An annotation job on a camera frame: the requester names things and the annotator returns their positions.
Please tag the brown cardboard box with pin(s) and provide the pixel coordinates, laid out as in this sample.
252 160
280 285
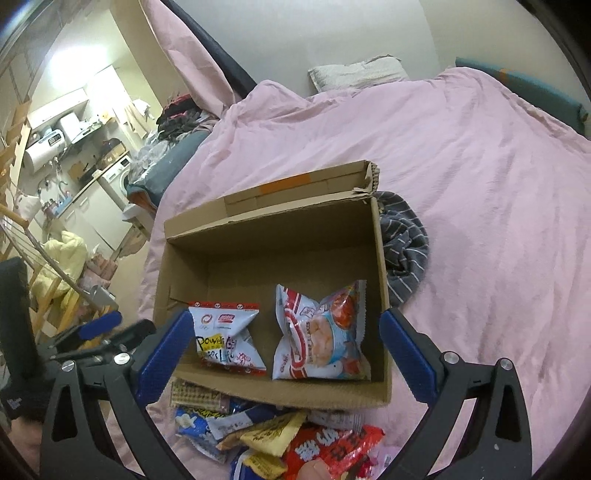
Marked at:
277 258

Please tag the white kitchen cabinet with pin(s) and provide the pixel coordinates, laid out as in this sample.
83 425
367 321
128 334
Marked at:
87 212

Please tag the white snack packet red top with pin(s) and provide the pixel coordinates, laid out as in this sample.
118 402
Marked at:
226 332

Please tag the pink blanket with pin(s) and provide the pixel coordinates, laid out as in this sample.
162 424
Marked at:
485 207

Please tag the black curved bar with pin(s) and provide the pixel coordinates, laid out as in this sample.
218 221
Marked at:
207 41

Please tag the pale yellow cloth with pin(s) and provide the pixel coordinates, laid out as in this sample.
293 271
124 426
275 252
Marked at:
64 263

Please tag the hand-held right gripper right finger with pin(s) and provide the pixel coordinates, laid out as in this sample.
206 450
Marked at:
406 355

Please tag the brown waffle snack packet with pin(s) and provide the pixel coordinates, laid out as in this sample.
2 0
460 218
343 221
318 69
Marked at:
194 396

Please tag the grey striped cloth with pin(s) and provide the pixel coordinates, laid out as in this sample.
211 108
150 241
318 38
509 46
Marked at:
401 249

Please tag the grey metal bracket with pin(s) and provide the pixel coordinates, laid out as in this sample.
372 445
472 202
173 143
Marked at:
102 297

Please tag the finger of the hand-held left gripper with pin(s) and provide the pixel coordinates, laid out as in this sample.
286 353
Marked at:
134 333
99 324

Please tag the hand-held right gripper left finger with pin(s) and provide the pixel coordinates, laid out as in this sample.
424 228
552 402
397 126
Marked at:
161 355

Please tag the teal cushion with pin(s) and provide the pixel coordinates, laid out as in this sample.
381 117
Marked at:
521 87

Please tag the wooden rack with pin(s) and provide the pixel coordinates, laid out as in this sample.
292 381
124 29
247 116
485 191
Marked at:
16 216

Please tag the plain yellow snack packet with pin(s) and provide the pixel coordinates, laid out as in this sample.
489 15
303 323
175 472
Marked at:
265 464

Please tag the white water heater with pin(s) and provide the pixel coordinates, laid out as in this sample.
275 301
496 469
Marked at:
41 154

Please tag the grey blue cushion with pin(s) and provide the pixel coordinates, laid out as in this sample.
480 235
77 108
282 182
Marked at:
171 161

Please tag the grey white pillow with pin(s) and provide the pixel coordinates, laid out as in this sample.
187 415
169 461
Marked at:
355 71

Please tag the white washing machine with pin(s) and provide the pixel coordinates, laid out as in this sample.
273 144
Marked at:
117 180

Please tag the blue white snack packet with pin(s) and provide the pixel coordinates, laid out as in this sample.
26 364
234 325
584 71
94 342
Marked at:
198 427

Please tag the pile of dark clothes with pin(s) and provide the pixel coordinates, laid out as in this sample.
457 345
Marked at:
184 115

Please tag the white red shrimp chips packet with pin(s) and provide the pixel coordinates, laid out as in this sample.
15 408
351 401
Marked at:
318 337

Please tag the large red snack packet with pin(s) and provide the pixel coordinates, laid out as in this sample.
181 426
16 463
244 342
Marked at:
332 450

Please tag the yellow snack packet dark print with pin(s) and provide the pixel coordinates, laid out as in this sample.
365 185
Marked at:
272 431

